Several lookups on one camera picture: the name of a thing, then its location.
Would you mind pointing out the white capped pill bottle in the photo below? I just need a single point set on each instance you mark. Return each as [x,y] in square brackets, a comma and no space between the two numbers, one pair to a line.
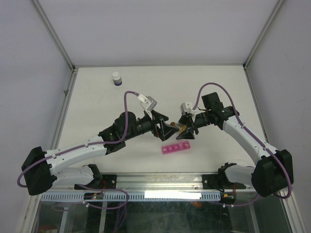
[116,78]

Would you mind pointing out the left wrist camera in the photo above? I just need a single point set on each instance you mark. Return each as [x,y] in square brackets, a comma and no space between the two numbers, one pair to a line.
[148,104]

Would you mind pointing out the clear bottle yellow capsules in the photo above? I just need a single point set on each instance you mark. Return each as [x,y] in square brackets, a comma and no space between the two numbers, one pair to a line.
[178,125]

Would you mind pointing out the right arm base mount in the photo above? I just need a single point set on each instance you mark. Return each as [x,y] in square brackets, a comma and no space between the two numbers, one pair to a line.
[226,180]

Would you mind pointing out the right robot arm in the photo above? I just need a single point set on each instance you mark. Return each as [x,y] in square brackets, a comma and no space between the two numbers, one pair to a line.
[273,168]

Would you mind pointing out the right aluminium frame post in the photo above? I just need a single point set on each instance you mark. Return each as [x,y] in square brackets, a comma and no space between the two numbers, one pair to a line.
[266,27]

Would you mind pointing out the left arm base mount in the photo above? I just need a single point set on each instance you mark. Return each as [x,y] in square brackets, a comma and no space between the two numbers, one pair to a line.
[98,180]

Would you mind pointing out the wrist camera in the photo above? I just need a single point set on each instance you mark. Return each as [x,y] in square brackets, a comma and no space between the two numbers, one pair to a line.
[187,108]
[148,104]

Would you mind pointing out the left aluminium frame post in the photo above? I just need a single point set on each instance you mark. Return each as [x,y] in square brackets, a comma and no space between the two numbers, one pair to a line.
[52,33]

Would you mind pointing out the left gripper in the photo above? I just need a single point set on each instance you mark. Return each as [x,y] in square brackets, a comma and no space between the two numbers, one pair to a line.
[165,130]

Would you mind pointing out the pink weekly pill organizer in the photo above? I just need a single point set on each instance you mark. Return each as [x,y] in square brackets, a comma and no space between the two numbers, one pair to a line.
[176,147]

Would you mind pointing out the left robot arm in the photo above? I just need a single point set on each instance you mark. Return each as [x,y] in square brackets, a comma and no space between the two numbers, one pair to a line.
[42,170]

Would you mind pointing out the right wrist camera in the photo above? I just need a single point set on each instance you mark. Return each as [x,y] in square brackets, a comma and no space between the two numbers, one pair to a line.
[187,108]

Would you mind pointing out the aluminium frame post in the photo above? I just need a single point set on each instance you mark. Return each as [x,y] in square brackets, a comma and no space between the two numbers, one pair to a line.
[52,33]
[266,27]

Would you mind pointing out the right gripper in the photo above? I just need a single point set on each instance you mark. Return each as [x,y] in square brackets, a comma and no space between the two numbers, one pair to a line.
[189,134]

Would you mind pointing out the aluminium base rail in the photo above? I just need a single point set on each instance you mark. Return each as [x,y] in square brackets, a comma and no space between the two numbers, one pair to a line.
[163,181]

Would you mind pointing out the white slotted cable duct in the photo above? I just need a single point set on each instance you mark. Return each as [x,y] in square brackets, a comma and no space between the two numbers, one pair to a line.
[131,196]

